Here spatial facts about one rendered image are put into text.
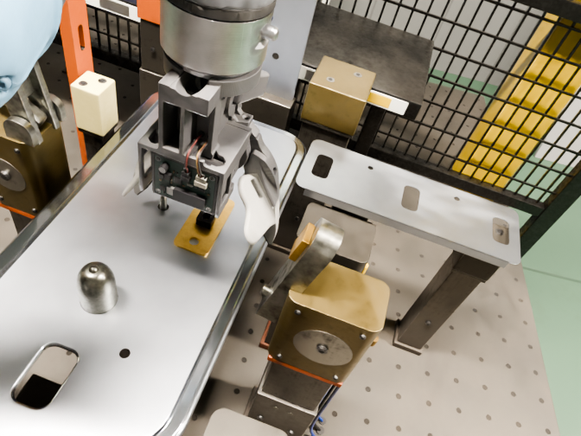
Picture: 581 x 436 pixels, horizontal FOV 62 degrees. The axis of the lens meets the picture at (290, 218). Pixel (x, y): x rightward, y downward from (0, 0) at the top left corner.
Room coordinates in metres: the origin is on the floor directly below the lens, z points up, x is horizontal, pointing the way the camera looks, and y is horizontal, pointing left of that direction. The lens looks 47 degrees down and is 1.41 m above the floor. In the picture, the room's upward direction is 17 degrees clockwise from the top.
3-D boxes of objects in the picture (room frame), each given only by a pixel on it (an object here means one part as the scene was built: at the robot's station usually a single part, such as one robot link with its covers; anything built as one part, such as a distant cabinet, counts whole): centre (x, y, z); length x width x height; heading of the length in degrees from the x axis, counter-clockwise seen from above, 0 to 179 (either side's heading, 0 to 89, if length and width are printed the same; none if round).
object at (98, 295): (0.21, 0.15, 1.02); 0.03 x 0.03 x 0.07
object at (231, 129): (0.30, 0.09, 1.16); 0.09 x 0.08 x 0.12; 176
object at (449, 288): (0.46, -0.25, 0.84); 0.05 x 0.05 x 0.29; 86
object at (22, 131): (0.32, 0.28, 1.06); 0.03 x 0.01 x 0.03; 86
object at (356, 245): (0.39, -0.07, 0.84); 0.12 x 0.07 x 0.28; 86
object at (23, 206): (0.35, 0.31, 0.87); 0.10 x 0.07 x 0.35; 86
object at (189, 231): (0.33, 0.09, 1.01); 0.08 x 0.04 x 0.01; 176
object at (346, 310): (0.26, -0.08, 0.87); 0.12 x 0.07 x 0.35; 86
